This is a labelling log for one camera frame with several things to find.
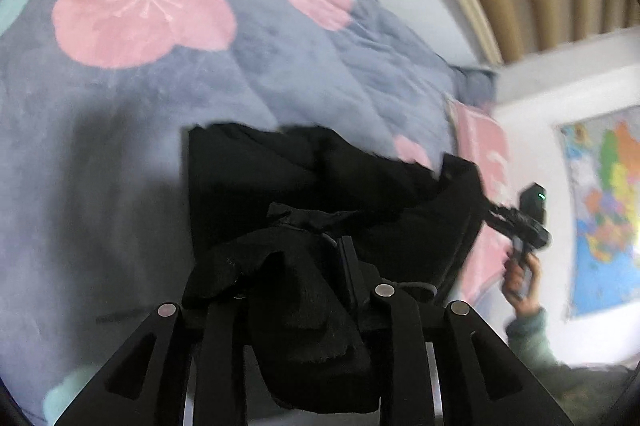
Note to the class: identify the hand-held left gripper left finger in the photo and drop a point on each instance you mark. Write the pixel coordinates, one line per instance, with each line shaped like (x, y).
(220, 356)

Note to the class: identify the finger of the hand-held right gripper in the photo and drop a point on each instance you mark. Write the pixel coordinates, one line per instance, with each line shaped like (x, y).
(500, 208)
(500, 223)

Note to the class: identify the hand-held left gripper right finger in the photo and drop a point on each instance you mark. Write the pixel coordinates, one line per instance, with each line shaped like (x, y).
(400, 356)

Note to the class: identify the black hooded jacket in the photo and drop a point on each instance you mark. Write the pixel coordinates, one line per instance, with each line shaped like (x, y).
(300, 186)

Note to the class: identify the person's right forearm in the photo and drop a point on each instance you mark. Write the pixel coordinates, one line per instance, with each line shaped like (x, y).
(532, 336)

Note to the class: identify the person's right hand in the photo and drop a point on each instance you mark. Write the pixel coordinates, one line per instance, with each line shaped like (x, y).
(520, 286)

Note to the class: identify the pink pillow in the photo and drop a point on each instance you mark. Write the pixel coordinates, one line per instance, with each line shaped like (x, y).
(482, 141)

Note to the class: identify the grey pillow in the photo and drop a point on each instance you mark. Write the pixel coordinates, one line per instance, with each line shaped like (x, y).
(475, 84)

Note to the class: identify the person's green clothing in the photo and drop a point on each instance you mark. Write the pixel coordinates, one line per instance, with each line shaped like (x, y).
(595, 396)

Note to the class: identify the grey floral blanket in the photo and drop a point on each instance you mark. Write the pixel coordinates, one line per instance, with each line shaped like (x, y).
(150, 106)

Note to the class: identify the colourful wall map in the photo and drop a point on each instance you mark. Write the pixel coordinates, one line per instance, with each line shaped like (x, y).
(607, 206)

